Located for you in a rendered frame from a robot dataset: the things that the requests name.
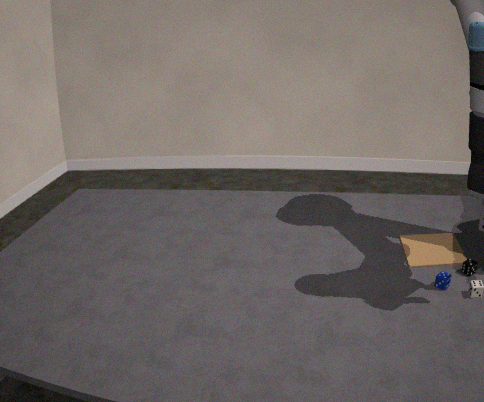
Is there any blue die with white pips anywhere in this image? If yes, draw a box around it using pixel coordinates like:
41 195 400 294
435 271 452 290

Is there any tan flat mat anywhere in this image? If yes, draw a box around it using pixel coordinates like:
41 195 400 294
399 233 467 268

